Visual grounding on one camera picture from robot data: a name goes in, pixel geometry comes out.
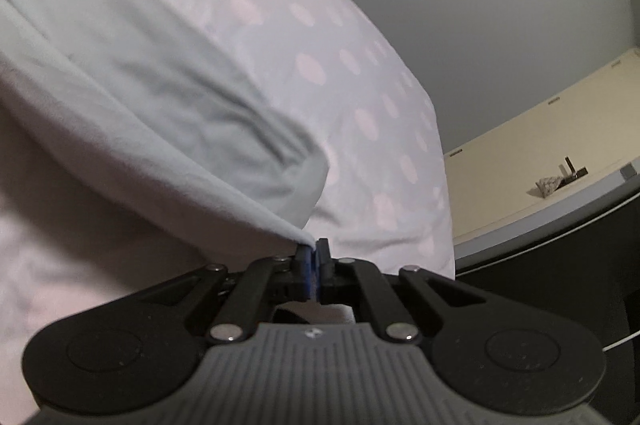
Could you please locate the light grey garment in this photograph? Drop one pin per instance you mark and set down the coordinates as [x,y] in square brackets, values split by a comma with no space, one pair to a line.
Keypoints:
[142,109]

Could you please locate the black door handle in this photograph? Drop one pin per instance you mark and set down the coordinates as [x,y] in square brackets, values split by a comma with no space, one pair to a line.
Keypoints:
[574,174]

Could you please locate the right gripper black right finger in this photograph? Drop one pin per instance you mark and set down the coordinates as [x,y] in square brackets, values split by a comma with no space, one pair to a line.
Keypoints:
[413,305]

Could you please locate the cream door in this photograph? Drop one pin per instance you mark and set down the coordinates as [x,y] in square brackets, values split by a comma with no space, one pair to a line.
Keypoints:
[505,187]

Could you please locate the polka dot bed sheet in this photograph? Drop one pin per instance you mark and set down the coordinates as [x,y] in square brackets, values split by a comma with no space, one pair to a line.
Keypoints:
[320,63]

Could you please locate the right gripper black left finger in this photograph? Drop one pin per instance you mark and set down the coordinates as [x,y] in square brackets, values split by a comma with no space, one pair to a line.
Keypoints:
[215,305]

